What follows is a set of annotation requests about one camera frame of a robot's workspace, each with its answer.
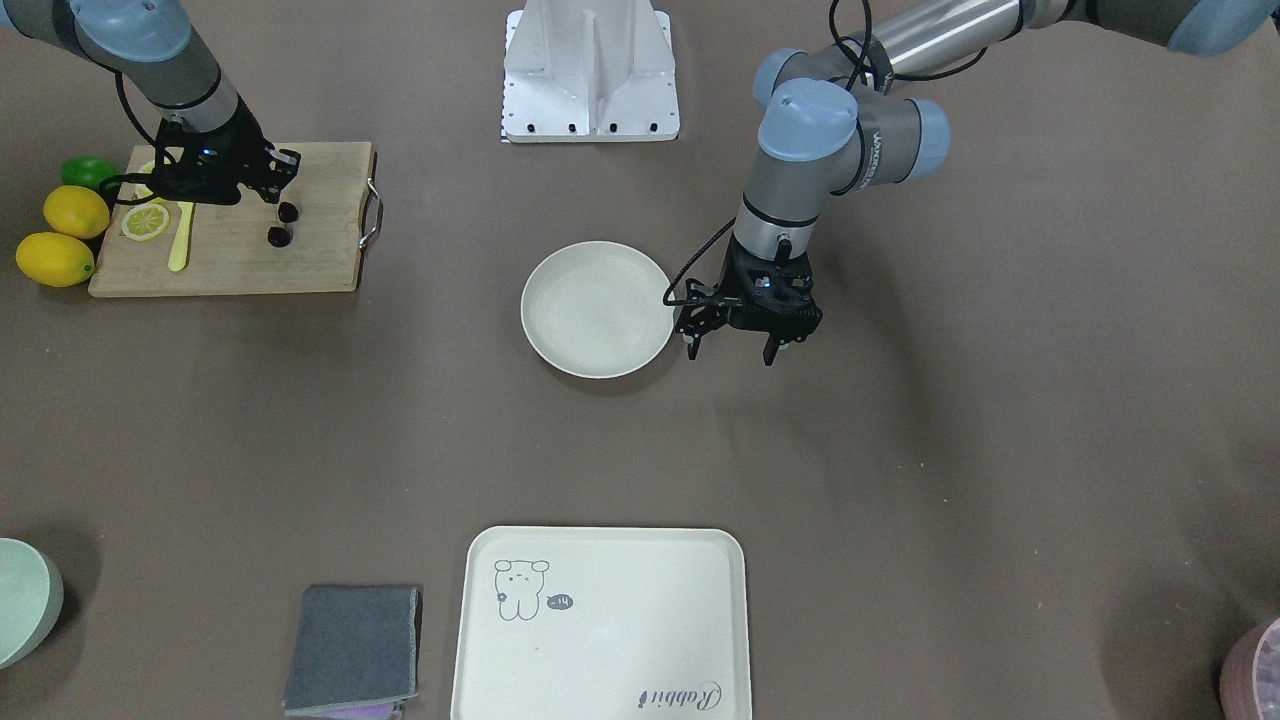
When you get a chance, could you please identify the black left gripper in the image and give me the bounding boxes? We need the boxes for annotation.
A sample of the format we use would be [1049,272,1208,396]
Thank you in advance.
[676,234,823,366]

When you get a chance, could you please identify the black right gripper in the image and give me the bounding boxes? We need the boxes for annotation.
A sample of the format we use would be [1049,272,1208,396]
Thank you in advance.
[150,115,301,206]

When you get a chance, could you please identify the beige shallow plate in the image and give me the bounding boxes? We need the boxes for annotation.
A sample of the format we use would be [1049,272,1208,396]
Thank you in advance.
[518,240,675,379]

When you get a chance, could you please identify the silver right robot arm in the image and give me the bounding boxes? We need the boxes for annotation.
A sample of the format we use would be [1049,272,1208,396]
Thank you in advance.
[1,1,301,206]

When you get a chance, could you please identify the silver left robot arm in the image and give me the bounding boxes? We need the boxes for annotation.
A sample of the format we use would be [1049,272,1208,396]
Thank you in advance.
[663,1,1277,365]

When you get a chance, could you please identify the cream rabbit tray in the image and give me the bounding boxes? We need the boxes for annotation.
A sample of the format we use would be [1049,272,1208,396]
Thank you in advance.
[451,527,753,719]

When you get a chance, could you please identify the bamboo cutting board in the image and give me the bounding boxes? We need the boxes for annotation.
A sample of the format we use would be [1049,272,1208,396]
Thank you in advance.
[88,141,379,299]

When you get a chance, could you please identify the yellow plastic knife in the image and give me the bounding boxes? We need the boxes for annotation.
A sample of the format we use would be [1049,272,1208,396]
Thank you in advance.
[166,201,195,273]

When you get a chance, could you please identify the lemon slice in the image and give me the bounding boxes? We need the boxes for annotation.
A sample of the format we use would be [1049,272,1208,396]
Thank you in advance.
[120,202,172,242]
[133,160,155,202]

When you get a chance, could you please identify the green lime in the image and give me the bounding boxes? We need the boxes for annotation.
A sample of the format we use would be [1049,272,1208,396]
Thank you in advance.
[60,155,122,195]

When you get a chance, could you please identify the yellow lemon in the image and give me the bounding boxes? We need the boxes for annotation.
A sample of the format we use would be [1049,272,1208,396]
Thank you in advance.
[15,231,96,288]
[42,184,111,240]

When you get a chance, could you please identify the grey folded cloth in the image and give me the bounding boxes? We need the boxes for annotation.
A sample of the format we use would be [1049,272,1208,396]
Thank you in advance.
[282,585,420,719]

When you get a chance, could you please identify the mint green bowl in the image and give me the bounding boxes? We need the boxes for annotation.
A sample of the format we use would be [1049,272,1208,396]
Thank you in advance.
[1,538,64,669]

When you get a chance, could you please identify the pink bowl with ice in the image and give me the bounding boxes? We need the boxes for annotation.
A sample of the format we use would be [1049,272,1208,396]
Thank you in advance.
[1219,618,1279,719]

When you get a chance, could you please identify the white camera post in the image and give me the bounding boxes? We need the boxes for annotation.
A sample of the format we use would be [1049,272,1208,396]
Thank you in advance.
[500,1,681,143]

